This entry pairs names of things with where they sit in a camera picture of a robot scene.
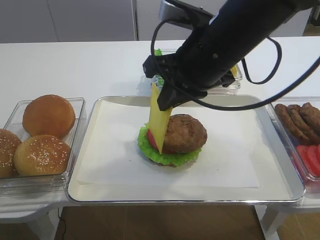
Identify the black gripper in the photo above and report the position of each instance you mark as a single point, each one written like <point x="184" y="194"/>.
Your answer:
<point x="208" y="53"/>

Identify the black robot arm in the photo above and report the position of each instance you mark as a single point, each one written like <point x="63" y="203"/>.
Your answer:
<point x="261" y="16"/>

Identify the clear lettuce cheese container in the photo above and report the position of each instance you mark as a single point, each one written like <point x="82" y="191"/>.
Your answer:
<point x="225" y="89"/>

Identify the green lettuce in container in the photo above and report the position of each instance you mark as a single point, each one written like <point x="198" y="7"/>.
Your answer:
<point x="157" y="79"/>

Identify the yellow cheese slice stack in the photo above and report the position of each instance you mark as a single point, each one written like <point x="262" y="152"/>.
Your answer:
<point x="234" y="71"/>

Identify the green lettuce leaf on tray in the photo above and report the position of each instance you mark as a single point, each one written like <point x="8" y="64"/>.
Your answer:
<point x="165" y="159"/>

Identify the brown patty on tray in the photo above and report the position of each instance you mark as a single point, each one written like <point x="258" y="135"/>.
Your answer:
<point x="184" y="134"/>

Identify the red tomato slice on tray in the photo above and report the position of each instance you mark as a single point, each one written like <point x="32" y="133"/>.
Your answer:
<point x="154" y="145"/>

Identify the white paper liner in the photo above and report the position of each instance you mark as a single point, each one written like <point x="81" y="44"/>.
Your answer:
<point x="112" y="155"/>

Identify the left brown patty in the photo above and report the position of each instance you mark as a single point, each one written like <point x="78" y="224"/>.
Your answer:
<point x="286" y="120"/>

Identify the plain smooth bun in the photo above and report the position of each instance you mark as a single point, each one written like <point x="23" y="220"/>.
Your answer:
<point x="49" y="115"/>

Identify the middle brown patty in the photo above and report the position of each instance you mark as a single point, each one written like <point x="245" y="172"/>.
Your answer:
<point x="313" y="137"/>

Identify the right sesame bun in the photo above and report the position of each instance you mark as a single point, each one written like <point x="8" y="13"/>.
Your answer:
<point x="41" y="155"/>

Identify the sesame bun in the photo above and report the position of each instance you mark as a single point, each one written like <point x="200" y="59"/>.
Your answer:
<point x="8" y="145"/>
<point x="41" y="155"/>

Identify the clear bun container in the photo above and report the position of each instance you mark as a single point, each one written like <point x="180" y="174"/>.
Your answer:
<point x="45" y="183"/>

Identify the right brown patty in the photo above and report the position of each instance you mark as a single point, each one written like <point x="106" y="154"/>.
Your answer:
<point x="311" y="115"/>

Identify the silver metal tray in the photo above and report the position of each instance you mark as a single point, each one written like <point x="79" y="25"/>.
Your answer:
<point x="277" y="177"/>

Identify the left red tomato slice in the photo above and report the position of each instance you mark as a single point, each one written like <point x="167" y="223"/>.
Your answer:
<point x="302" y="150"/>

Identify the middle red tomato slice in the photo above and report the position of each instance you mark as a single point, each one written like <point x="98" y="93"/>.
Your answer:
<point x="312" y="160"/>

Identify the right red tomato slice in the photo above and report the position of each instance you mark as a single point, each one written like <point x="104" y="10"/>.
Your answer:
<point x="317" y="153"/>

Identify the left sesame bun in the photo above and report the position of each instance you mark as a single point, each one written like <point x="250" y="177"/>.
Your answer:
<point x="8" y="145"/>

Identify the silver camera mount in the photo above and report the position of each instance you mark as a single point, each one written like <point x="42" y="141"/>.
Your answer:
<point x="184" y="15"/>

